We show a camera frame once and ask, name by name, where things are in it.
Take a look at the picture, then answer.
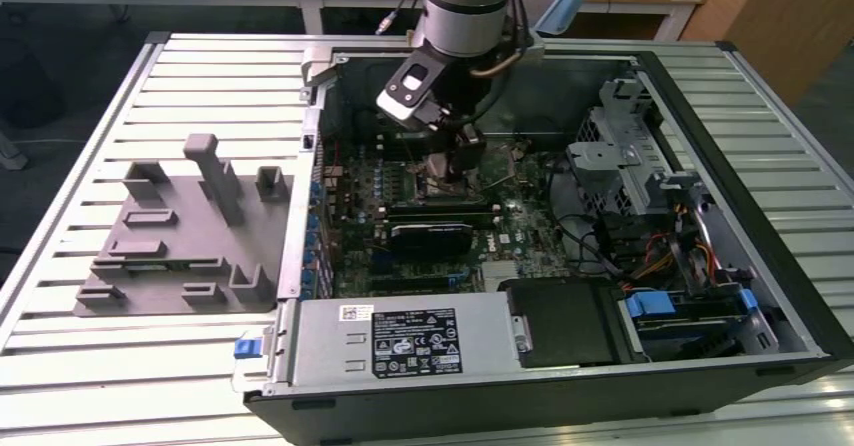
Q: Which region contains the metal disk bay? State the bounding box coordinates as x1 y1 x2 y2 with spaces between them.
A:
616 285 786 365

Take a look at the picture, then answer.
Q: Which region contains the small black expansion card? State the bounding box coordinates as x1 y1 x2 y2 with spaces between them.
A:
388 221 476 258

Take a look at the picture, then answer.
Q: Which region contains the black wire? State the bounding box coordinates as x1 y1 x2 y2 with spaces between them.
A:
551 150 605 272

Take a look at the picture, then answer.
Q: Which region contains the grey case handle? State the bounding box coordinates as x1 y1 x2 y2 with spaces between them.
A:
299 47 349 105

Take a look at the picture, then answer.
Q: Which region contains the silver power supply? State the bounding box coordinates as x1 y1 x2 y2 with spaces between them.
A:
285 293 528 387

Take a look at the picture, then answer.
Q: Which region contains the green motherboard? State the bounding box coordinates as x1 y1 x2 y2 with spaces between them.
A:
312 135 601 300

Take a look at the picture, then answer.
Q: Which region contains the metal socket cover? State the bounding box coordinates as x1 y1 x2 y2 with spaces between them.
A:
464 141 524 193

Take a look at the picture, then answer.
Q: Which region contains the blue disk carrier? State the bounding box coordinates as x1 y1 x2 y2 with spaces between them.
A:
625 289 675 320

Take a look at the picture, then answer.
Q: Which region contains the silver drive cage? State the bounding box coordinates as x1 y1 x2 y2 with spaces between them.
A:
564 78 708 222

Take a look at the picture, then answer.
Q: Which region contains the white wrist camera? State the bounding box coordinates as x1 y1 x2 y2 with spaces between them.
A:
375 59 447 128

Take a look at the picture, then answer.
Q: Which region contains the silver chipset heatsink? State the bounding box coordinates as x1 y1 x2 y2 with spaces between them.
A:
480 259 523 283

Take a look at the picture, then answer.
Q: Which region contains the grey parts rack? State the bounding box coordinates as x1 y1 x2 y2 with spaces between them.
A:
70 133 296 319

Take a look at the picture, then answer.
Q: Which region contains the black plastic shroud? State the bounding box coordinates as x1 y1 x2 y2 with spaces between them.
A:
503 278 645 370

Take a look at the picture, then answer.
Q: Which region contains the black camera cable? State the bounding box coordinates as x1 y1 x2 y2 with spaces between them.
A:
459 10 535 127

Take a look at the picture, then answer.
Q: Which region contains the wooden cabinet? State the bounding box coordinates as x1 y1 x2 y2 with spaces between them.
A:
683 0 854 102

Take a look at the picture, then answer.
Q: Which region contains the green RAM stick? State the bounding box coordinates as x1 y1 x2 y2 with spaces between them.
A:
122 259 218 270

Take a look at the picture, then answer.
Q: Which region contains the coloured wire bundle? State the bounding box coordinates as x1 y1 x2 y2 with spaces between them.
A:
625 205 726 292

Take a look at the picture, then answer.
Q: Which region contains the blue case latch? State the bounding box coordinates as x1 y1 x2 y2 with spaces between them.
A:
233 329 262 360

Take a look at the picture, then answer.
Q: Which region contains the CPU socket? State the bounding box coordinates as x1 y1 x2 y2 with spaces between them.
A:
412 160 485 203

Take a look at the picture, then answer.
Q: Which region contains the black PC case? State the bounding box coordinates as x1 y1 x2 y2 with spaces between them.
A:
229 45 854 437

